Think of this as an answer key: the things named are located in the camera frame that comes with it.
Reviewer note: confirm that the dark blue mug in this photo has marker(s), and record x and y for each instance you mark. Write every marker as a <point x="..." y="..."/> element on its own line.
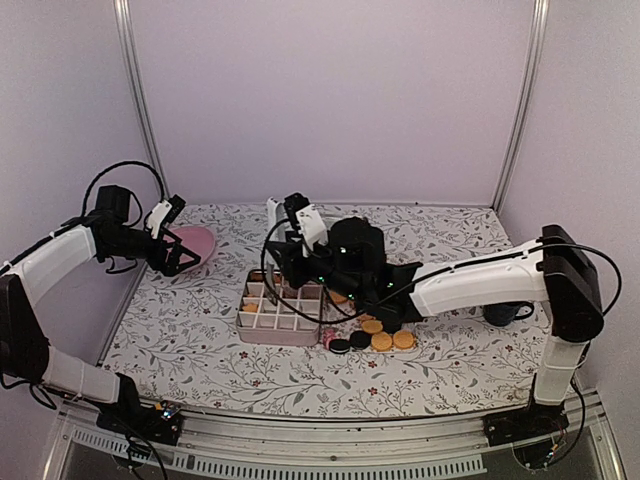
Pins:
<point x="503" y="314"/>

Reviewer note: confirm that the black sandwich cookie right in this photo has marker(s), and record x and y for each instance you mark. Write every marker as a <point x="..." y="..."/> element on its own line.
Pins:
<point x="360" y="340"/>

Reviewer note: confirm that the floral tablecloth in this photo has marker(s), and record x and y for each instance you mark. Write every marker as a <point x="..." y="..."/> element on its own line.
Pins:
<point x="178" y="341"/>

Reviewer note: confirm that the yellow round biscuit right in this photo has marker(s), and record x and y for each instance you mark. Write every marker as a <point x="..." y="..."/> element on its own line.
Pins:
<point x="404" y="340"/>

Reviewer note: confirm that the front aluminium rail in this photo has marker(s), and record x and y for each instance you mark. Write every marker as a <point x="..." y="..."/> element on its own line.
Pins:
<point x="228" y="445"/>

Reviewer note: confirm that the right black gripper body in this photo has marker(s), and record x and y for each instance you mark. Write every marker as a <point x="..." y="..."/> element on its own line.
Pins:
<point x="335" y="280"/>

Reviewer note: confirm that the pink plate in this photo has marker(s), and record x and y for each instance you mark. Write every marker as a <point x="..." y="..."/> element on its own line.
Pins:
<point x="198" y="239"/>

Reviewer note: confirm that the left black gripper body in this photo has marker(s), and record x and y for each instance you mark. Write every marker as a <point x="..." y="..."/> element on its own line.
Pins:
<point x="156" y="260"/>

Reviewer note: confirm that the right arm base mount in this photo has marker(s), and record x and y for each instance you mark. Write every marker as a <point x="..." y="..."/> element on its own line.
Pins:
<point x="525" y="423"/>

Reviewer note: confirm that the floral cookie tray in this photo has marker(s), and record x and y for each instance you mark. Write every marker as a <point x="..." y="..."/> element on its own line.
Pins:
<point x="336" y="307"/>

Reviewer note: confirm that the aluminium frame post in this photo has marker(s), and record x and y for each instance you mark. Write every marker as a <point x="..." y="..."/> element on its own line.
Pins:
<point x="532" y="61"/>
<point x="133" y="72"/>

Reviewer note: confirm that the right aluminium frame post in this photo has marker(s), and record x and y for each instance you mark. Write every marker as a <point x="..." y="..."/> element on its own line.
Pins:
<point x="532" y="61"/>

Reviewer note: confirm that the yellow round biscuit left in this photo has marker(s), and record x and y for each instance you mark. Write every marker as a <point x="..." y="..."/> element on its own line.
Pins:
<point x="381" y="342"/>

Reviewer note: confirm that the yellow round biscuit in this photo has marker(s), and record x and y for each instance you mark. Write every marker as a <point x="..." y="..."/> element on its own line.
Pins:
<point x="404" y="340"/>
<point x="381" y="342"/>

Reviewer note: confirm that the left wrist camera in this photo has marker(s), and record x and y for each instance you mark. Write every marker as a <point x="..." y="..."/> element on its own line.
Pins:
<point x="163" y="214"/>

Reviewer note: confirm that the left aluminium frame post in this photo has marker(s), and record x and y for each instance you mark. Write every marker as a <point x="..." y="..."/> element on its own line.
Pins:
<point x="133" y="72"/>

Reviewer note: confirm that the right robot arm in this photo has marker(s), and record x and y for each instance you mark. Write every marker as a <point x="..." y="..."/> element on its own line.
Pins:
<point x="552" y="270"/>

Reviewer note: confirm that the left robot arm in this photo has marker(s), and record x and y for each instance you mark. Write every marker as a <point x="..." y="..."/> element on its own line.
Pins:
<point x="44" y="274"/>

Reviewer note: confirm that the black sandwich cookie left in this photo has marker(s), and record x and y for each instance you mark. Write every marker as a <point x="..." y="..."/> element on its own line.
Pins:
<point x="339" y="346"/>

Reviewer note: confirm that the black sandwich cookie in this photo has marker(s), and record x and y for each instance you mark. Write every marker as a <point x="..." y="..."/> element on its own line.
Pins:
<point x="360" y="340"/>
<point x="339" y="346"/>

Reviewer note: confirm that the pink divided cookie tin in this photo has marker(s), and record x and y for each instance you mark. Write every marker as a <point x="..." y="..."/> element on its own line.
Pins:
<point x="276" y="324"/>

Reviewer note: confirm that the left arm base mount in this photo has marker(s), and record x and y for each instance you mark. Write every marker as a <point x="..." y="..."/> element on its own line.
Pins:
<point x="145" y="423"/>

